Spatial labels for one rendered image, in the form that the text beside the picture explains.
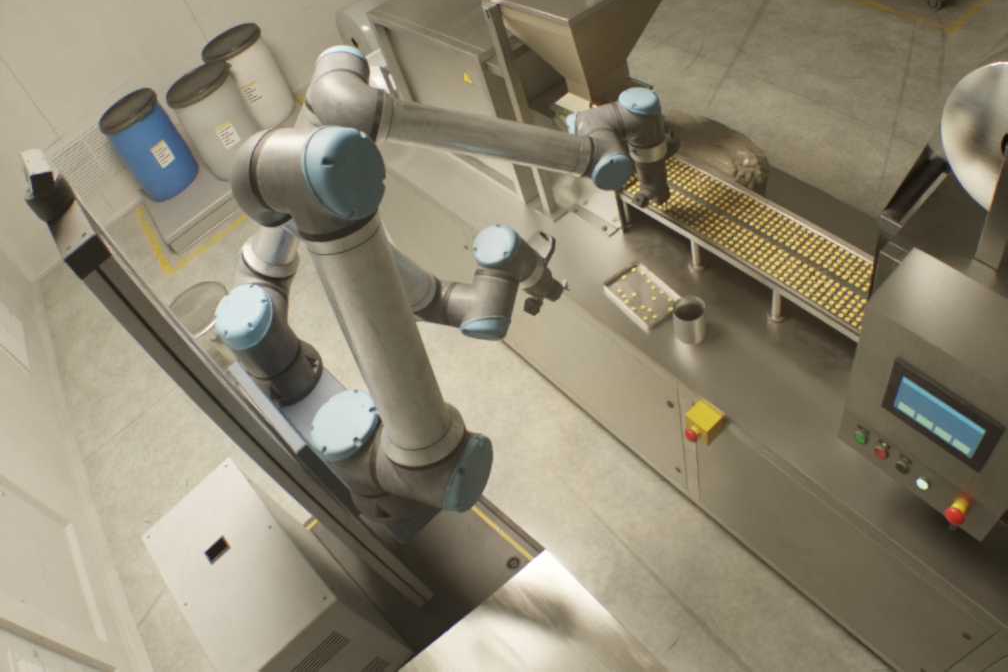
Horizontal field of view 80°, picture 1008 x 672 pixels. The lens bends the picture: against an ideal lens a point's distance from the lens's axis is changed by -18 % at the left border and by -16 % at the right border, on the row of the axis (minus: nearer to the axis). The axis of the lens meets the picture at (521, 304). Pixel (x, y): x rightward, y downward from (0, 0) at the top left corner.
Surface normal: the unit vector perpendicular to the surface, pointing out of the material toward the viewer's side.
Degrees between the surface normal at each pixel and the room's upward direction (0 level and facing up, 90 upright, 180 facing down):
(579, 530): 0
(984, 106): 90
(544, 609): 0
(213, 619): 0
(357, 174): 83
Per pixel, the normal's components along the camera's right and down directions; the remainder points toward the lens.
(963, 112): -0.76, 0.59
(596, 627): -0.24, -0.64
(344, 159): 0.88, 0.04
